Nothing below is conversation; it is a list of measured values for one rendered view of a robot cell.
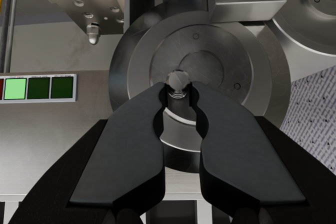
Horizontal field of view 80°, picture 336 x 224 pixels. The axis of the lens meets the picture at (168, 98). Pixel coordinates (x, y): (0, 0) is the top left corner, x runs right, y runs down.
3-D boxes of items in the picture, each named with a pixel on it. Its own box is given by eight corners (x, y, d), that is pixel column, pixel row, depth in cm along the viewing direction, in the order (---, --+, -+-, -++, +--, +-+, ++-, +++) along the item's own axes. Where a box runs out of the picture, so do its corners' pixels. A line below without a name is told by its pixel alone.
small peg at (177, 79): (195, 82, 11) (176, 97, 11) (191, 91, 14) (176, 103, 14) (180, 63, 12) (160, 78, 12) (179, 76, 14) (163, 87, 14)
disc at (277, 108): (282, -9, 17) (301, 173, 15) (279, -5, 18) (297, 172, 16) (110, -3, 18) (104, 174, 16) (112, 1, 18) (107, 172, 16)
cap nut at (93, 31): (98, 24, 51) (97, 41, 50) (103, 31, 54) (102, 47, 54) (83, 25, 51) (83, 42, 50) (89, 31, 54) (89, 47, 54)
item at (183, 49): (277, 81, 14) (191, 147, 14) (264, 87, 16) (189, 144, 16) (209, 3, 15) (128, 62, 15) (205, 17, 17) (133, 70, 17)
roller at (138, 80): (266, 7, 17) (279, 151, 15) (211, 80, 42) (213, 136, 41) (127, 12, 17) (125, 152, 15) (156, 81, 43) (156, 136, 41)
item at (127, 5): (130, -138, 21) (129, 32, 18) (154, 2, 44) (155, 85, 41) (125, -138, 21) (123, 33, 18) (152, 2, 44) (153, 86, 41)
